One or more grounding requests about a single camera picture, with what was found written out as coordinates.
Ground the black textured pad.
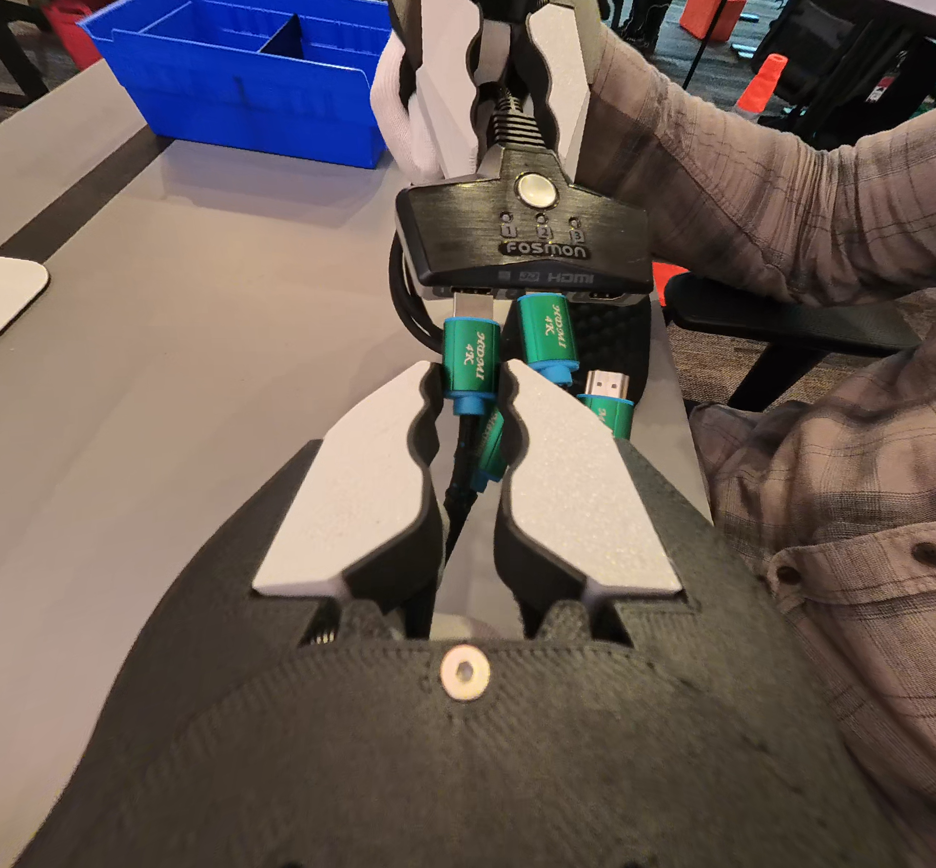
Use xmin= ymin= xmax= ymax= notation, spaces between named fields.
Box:
xmin=505 ymin=301 xmax=652 ymax=438

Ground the blue-flecked black braided cable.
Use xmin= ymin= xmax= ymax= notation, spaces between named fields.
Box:
xmin=516 ymin=292 xmax=636 ymax=444

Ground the black hdmi switch box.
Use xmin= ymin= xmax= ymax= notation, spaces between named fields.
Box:
xmin=390 ymin=82 xmax=654 ymax=359

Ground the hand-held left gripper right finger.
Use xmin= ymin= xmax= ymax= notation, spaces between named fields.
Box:
xmin=493 ymin=358 xmax=684 ymax=598

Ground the white tablet stand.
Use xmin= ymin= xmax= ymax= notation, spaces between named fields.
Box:
xmin=0 ymin=257 xmax=51 ymax=334

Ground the orange traffic cone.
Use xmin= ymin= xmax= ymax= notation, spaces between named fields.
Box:
xmin=651 ymin=261 xmax=692 ymax=308
xmin=733 ymin=53 xmax=789 ymax=116

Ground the red fabric bin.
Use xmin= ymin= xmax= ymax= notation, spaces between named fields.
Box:
xmin=40 ymin=0 xmax=136 ymax=72

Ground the person's right forearm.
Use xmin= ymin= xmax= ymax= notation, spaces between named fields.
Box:
xmin=585 ymin=27 xmax=936 ymax=306

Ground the black office chair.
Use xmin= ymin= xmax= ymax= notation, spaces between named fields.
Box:
xmin=662 ymin=272 xmax=922 ymax=416

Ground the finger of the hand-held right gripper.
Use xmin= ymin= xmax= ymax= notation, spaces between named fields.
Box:
xmin=525 ymin=4 xmax=593 ymax=187
xmin=417 ymin=0 xmax=487 ymax=179

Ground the blue plastic bin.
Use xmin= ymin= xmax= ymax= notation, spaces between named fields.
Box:
xmin=77 ymin=0 xmax=396 ymax=171

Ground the black bin divider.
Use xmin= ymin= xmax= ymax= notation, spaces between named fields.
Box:
xmin=259 ymin=14 xmax=304 ymax=59

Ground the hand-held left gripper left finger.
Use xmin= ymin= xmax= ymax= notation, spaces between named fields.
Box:
xmin=252 ymin=360 xmax=446 ymax=598

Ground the orange fabric bin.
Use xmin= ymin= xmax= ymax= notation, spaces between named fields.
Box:
xmin=679 ymin=0 xmax=748 ymax=43

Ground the green plug black cable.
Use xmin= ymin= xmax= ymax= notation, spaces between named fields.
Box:
xmin=437 ymin=289 xmax=508 ymax=577

